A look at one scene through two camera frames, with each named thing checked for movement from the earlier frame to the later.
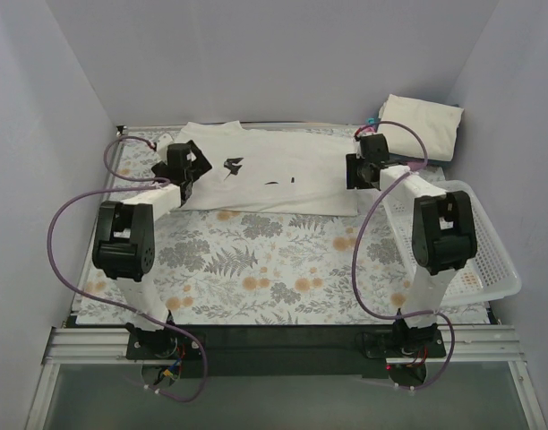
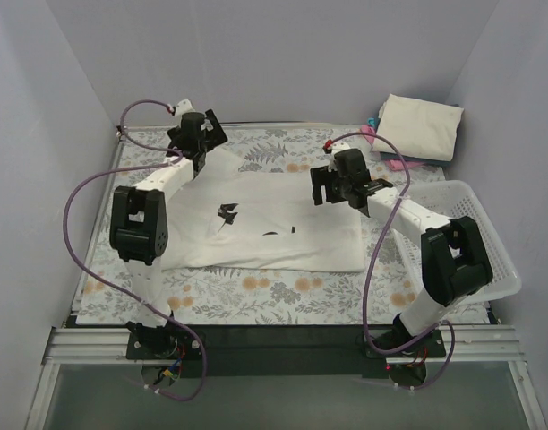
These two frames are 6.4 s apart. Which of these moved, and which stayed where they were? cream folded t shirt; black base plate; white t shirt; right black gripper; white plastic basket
Moved: white t shirt; right black gripper
Stayed: black base plate; white plastic basket; cream folded t shirt
